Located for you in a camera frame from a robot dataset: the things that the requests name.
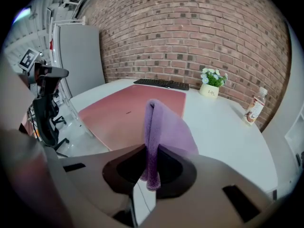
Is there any black keyboard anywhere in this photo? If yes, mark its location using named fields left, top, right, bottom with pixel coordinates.
left=133, top=78, right=190, bottom=91

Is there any pink desk mat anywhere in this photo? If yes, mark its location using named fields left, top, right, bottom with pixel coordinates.
left=78, top=84, right=187, bottom=152

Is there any grey tagged device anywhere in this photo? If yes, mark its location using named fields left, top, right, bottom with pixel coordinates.
left=18, top=48, right=52, bottom=97

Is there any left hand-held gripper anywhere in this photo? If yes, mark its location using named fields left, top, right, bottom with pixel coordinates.
left=0, top=128, right=77, bottom=228

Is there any white pot with flowers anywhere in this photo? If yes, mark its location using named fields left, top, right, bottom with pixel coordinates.
left=199, top=67, right=229, bottom=99

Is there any small beige figurine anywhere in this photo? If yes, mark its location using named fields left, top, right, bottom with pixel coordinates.
left=242, top=86, right=268, bottom=127

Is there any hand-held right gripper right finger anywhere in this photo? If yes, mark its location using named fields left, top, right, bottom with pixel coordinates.
left=142, top=147, right=278, bottom=228

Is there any purple cloth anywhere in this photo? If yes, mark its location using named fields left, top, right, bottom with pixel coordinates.
left=140, top=98, right=200, bottom=191

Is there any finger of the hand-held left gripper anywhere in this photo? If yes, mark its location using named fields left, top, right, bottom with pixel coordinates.
left=0, top=55, right=37, bottom=132

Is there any black office chair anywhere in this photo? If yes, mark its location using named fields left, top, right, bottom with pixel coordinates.
left=51, top=114, right=68, bottom=128
left=32, top=64, right=70, bottom=158

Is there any grey partition panel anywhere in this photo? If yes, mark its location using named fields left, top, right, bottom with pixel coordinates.
left=261, top=18, right=304, bottom=199
left=58, top=24, right=106, bottom=97

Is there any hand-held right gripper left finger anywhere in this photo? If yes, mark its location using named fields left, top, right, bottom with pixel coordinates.
left=44, top=143, right=147, bottom=228

